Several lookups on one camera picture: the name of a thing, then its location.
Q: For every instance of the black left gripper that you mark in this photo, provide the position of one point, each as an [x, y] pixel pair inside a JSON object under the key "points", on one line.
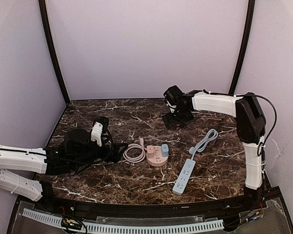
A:
{"points": [[114, 153]]}

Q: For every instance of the black front rail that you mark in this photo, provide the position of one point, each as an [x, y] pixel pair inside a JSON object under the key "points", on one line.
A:
{"points": [[224, 208]]}

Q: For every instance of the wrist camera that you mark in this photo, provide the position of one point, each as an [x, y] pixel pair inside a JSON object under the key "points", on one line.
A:
{"points": [[172, 96], [100, 126]]}

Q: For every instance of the small blue plug adapter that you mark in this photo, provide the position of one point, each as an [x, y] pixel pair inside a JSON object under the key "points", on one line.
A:
{"points": [[165, 150]]}

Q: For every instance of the round pink power strip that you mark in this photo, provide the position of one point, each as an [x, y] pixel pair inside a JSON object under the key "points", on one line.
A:
{"points": [[157, 160]]}

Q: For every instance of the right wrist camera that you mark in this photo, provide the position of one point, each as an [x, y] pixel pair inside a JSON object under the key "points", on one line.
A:
{"points": [[172, 96]]}

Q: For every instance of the white cable duct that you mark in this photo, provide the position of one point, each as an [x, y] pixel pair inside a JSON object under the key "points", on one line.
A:
{"points": [[110, 225]]}

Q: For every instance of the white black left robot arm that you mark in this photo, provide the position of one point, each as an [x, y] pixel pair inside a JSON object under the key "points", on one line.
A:
{"points": [[77, 151]]}

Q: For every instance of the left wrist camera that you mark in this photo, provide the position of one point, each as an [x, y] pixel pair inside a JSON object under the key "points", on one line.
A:
{"points": [[100, 126]]}

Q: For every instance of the small pink plug adapter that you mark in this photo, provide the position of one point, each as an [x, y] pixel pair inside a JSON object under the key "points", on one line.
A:
{"points": [[150, 151]]}

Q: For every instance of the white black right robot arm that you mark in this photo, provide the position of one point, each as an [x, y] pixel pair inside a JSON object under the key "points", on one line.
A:
{"points": [[248, 114]]}

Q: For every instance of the small circuit board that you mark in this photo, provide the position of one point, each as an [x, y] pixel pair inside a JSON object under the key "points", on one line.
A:
{"points": [[71, 224]]}

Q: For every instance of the blue power strip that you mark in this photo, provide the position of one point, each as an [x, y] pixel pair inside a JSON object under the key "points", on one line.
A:
{"points": [[183, 177]]}

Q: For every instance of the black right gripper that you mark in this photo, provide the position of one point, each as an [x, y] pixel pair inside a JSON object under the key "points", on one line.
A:
{"points": [[173, 119]]}

